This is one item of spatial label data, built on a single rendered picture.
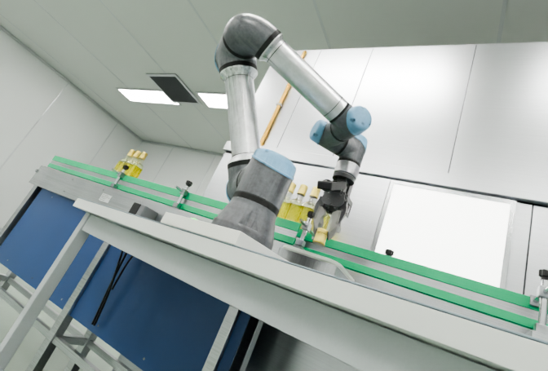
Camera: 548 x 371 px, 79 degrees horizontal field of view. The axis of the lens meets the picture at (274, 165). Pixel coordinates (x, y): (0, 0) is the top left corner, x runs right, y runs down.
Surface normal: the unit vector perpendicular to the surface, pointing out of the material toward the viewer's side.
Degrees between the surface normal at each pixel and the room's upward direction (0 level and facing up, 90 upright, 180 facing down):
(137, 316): 90
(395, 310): 90
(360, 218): 90
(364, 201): 90
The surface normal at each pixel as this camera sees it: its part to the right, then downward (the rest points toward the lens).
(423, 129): -0.39, -0.51
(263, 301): -0.57, -0.52
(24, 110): 0.84, 0.15
